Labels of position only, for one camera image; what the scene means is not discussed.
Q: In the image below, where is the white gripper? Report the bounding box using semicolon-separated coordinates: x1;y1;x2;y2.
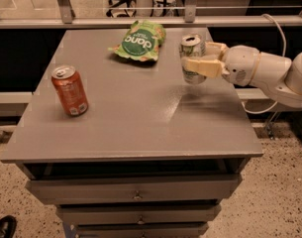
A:
181;42;260;86

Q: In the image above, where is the silver green 7up can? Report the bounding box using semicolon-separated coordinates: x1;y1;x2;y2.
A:
179;34;206;85

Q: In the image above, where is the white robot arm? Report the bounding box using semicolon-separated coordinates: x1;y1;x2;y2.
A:
181;42;302;109

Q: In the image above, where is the orange soda can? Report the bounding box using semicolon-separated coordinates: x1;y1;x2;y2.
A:
51;65;89;116

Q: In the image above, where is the green snack bag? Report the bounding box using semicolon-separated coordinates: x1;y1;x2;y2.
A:
109;20;166;62

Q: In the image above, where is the black office chair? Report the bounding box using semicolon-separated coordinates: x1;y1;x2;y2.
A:
106;0;136;18

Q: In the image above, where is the grey drawer cabinet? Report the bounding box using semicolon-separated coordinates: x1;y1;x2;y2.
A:
0;27;264;238

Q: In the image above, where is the top grey drawer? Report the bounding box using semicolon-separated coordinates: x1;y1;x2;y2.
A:
26;175;242;205

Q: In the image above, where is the grey drawer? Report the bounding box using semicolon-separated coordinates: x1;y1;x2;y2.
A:
56;203;221;225
26;175;242;205
76;222;208;238

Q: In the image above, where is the middle grey drawer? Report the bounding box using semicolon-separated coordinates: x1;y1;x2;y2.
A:
56;203;221;225

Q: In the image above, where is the bottom grey drawer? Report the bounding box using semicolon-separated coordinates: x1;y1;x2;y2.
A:
76;222;208;238

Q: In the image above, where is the black shoe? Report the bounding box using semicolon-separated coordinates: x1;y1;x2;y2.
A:
0;215;17;238

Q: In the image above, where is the white cable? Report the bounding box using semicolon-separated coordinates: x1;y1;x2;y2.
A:
242;13;287;115

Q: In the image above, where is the metal railing frame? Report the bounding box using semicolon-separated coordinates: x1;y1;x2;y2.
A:
0;0;302;29

